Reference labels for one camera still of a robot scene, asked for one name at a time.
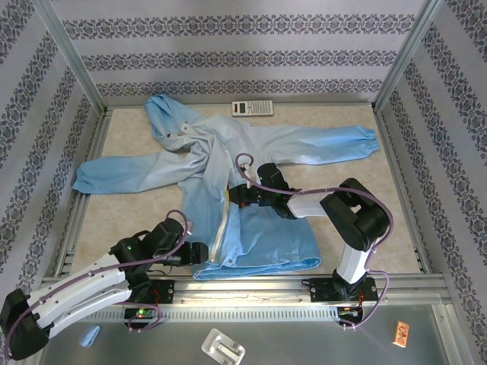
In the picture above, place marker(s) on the light blue zip jacket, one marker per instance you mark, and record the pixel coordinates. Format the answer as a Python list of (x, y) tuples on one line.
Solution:
[(266, 235)]

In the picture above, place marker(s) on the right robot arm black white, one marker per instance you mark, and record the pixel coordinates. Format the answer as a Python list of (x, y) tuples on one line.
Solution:
[(357, 220)]

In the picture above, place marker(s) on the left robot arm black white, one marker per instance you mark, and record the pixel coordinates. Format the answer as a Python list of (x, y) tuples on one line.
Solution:
[(83, 289)]

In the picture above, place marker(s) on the white calculator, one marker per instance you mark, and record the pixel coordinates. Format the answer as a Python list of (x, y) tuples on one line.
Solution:
[(253, 108)]

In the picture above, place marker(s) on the small blue folded cloth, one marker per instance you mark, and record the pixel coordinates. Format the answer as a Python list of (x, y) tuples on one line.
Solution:
[(90, 336)]

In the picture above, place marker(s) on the small orange printed box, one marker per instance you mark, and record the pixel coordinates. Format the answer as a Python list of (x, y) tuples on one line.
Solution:
[(402, 334)]

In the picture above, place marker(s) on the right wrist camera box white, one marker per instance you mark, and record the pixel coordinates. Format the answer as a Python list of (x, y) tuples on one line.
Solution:
[(247, 175)]

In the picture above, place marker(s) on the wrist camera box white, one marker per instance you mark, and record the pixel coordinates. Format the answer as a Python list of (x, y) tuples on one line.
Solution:
[(247, 175), (187, 229)]

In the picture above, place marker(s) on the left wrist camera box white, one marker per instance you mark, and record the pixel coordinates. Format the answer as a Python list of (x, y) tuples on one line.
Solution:
[(187, 229)]

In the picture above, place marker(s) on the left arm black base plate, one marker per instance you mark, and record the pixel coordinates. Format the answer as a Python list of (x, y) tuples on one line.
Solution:
[(165, 291)]

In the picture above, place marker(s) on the aluminium mounting rail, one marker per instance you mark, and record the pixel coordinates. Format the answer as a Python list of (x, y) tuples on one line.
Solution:
[(243, 285)]

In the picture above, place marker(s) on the silver metal bracket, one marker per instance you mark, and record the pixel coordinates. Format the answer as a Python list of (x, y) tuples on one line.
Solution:
[(222, 346)]

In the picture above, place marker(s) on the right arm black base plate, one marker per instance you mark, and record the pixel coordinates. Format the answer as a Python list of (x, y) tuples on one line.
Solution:
[(321, 289)]

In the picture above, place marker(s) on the aluminium side rail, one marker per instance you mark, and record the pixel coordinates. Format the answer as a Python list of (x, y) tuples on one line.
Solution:
[(395, 152), (89, 152)]

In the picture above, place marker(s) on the aluminium frame post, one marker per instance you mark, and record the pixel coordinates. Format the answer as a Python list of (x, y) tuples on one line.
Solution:
[(64, 45), (407, 49)]

